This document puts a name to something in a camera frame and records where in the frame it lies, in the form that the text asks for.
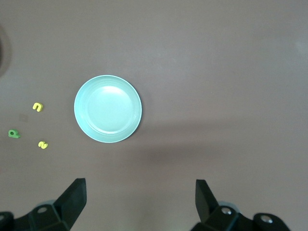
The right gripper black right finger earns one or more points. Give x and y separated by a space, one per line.
209 211

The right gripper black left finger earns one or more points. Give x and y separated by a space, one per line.
69 204

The yellow foam letter s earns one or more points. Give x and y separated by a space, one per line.
42 145

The green foam letter p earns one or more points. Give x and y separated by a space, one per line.
16 135

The yellow foam letter n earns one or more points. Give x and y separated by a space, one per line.
36 104

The pale green round plate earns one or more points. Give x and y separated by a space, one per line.
108 108

